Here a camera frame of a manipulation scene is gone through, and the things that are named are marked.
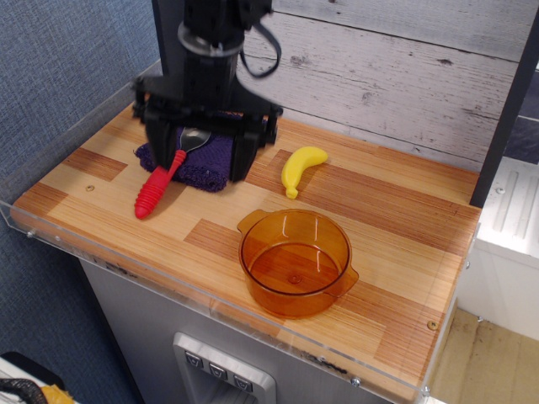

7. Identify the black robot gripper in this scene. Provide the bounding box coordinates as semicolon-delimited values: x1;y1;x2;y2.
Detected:
133;23;283;182

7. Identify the orange transparent plastic pot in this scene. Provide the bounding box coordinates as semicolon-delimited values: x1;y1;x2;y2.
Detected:
237;209;359;318

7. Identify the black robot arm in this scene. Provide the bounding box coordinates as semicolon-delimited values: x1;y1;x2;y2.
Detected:
133;1;283;182

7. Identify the yellow toy banana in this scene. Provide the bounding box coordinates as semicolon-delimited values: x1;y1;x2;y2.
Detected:
281;146;328;199

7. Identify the purple folded towel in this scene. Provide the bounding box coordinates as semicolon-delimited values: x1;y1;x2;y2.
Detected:
134;125;233;193

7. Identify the clear acrylic table guard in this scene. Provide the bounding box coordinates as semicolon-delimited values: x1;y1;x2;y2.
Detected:
0;58;481;404

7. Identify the grey toy fridge cabinet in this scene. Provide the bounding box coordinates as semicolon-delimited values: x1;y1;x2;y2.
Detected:
82;262;385;403

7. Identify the silver dispenser button panel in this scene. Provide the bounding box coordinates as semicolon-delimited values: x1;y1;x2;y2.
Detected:
173;332;277;403

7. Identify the yellow black object corner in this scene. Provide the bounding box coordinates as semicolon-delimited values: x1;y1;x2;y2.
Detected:
1;378;76;404

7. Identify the white ribbed appliance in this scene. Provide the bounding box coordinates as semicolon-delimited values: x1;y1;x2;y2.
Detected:
456;157;538;340

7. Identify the red handled metal spoon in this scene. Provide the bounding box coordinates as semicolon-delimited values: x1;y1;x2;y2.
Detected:
135;128;211;219

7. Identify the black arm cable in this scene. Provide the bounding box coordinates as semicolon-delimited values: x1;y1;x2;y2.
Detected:
237;20;282;79

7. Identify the black vertical post right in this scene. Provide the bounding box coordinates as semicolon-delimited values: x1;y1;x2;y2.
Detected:
469;10;538;208

